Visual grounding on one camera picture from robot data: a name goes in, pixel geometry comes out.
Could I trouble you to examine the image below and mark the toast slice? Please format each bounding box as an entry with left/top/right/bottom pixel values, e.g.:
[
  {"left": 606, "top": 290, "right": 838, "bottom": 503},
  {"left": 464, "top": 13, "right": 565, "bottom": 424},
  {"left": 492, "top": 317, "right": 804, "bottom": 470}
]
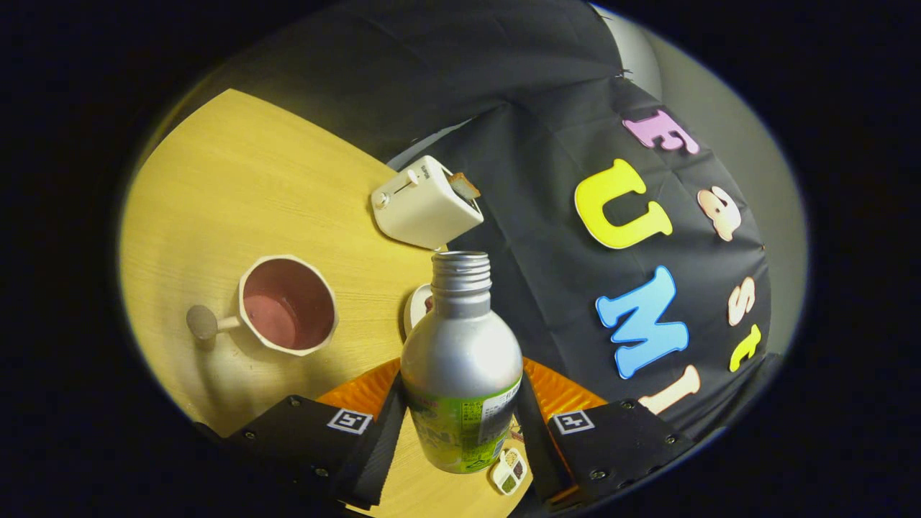
[{"left": 448, "top": 172, "right": 481, "bottom": 202}]

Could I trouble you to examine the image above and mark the black backdrop cloth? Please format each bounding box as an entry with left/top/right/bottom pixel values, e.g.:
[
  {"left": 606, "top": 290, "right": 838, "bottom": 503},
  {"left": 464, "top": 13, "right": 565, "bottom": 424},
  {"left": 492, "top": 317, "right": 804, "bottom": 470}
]
[{"left": 165, "top": 0, "right": 785, "bottom": 440}]

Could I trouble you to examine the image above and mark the white divided tray with grains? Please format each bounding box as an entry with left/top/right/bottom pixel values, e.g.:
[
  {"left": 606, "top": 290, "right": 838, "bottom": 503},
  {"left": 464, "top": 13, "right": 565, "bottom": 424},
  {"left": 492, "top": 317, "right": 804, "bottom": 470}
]
[{"left": 489, "top": 447, "right": 528, "bottom": 496}]

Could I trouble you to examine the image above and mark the wooden table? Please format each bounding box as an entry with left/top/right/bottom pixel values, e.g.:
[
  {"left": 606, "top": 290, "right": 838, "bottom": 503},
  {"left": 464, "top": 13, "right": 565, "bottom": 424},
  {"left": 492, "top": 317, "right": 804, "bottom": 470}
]
[{"left": 119, "top": 88, "right": 537, "bottom": 518}]

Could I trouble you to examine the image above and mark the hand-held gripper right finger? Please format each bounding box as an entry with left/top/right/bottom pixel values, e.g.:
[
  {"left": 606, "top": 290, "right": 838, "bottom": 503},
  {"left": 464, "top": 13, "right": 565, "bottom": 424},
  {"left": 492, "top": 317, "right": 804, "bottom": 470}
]
[{"left": 515, "top": 358, "right": 720, "bottom": 515}]

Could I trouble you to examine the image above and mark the white toaster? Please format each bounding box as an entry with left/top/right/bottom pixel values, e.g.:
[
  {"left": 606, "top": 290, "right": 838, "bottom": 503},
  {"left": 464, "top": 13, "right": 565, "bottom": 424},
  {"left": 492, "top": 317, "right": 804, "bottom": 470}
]
[{"left": 371, "top": 155, "right": 484, "bottom": 250}]

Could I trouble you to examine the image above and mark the silver bottle with green label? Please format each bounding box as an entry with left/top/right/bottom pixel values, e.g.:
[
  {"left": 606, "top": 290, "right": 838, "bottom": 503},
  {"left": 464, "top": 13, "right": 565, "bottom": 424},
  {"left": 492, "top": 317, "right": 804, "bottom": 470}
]
[{"left": 400, "top": 251, "right": 524, "bottom": 474}]

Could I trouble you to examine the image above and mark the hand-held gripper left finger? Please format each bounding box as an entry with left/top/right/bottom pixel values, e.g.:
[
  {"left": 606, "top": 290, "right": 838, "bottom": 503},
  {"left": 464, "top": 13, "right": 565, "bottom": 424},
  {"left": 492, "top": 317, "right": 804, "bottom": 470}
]
[{"left": 198, "top": 360, "right": 409, "bottom": 512}]

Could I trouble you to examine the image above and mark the beige cup with wooden handle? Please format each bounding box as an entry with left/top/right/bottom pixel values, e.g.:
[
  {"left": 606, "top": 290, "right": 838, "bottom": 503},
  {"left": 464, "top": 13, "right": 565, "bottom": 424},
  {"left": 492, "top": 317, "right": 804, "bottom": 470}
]
[{"left": 186, "top": 255, "right": 339, "bottom": 357}]

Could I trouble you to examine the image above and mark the white oval plate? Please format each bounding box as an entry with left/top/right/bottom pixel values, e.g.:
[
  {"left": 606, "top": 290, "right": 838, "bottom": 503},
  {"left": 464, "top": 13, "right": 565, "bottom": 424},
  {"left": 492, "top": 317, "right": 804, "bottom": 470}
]
[{"left": 403, "top": 283, "right": 435, "bottom": 337}]

